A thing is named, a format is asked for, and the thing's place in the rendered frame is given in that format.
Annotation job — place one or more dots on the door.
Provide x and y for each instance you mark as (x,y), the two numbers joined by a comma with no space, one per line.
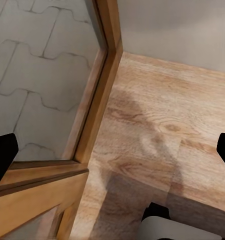
(58,63)

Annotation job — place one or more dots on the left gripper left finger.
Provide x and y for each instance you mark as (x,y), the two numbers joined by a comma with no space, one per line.
(9,148)

